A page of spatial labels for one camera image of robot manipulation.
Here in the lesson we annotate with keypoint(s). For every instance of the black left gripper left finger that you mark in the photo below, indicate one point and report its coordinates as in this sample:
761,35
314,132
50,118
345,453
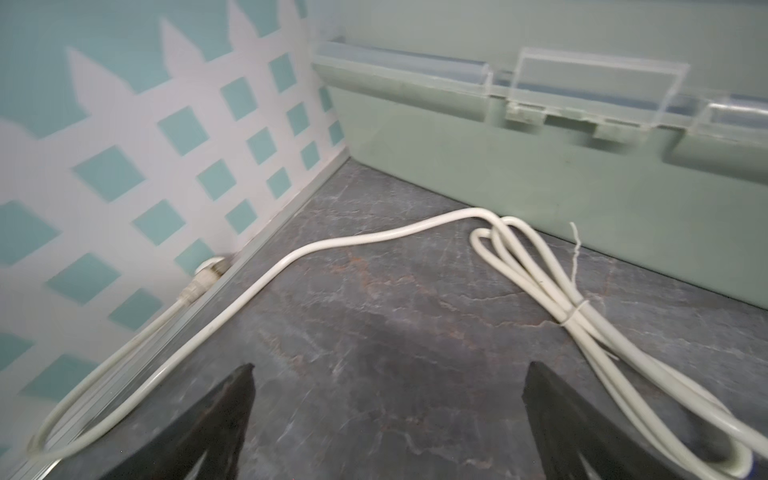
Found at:
208,437

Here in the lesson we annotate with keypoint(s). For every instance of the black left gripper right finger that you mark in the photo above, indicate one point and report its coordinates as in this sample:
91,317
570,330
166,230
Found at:
572,436

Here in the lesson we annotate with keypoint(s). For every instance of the green plastic storage box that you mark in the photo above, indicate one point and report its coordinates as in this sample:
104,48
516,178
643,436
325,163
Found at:
640,126

